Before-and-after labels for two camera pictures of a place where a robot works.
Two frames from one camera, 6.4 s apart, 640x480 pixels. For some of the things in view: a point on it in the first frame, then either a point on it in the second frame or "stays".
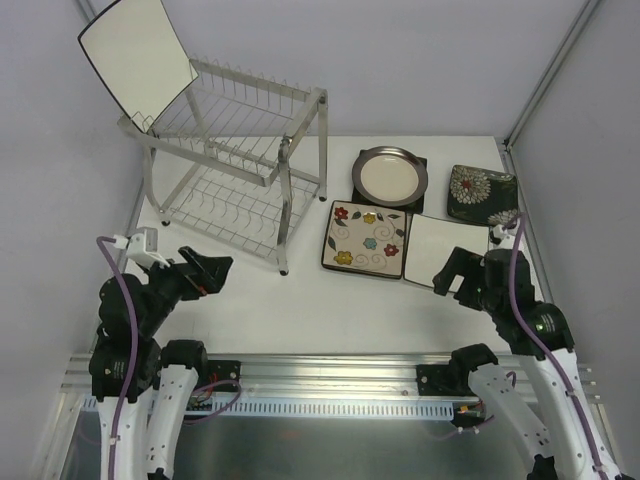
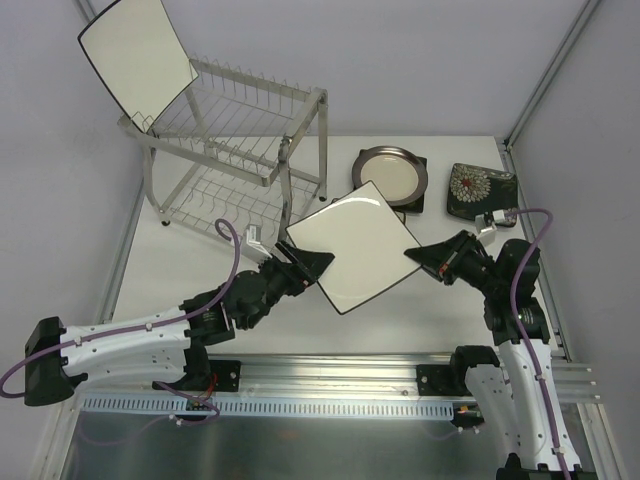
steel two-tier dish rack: x=236 y=159 stays
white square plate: x=432 y=241 -> x=368 y=241
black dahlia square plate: x=483 y=197 stays
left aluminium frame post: x=88 y=10 stays
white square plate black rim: x=136 y=53 stays
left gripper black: x=192 y=273 -> x=292 y=266
